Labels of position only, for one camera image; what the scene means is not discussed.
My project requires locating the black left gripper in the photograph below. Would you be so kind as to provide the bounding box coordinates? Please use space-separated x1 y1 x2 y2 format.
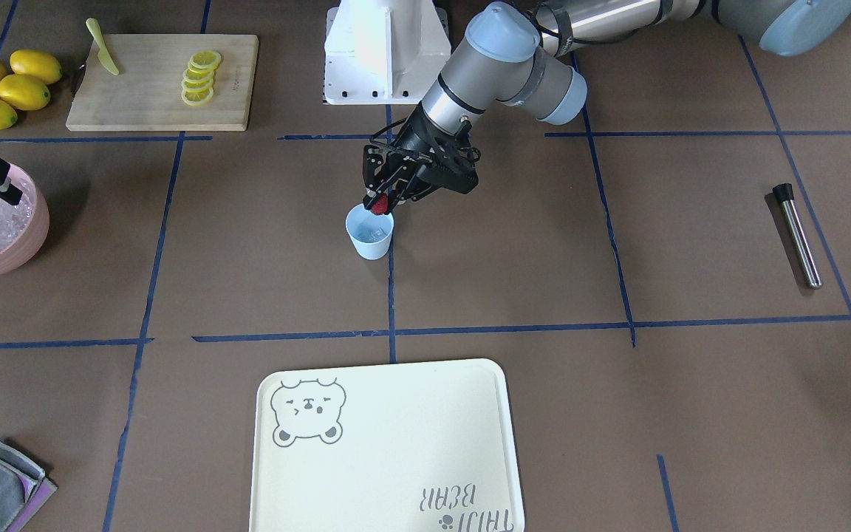
362 104 482 209

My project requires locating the red strawberry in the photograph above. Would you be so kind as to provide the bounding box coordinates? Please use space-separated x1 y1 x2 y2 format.
369 195 389 216

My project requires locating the steel muddler black tip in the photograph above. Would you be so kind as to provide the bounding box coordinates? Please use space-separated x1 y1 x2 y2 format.
772 183 824 290

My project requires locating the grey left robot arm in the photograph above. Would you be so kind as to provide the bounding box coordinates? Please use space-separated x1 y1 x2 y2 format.
363 1 851 215

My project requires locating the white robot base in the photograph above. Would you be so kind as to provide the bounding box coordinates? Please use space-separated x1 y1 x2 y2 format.
322 1 451 106

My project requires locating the light blue cup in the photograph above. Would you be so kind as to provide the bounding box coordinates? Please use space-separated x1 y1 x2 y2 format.
345 203 394 260

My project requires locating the pink bowl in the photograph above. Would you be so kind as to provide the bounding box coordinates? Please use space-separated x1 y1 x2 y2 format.
0 165 49 275

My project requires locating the wooden cutting board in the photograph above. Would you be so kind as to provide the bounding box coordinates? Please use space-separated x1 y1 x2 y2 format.
66 34 259 132

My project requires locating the yellow green knife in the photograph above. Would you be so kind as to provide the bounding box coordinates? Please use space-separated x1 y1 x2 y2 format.
86 18 120 75

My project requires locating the lemon slice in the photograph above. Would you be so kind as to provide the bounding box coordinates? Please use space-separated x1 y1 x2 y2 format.
187 50 222 72
180 86 215 107

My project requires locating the cream bear tray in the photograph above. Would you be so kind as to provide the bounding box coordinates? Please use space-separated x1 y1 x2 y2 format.
247 359 526 531

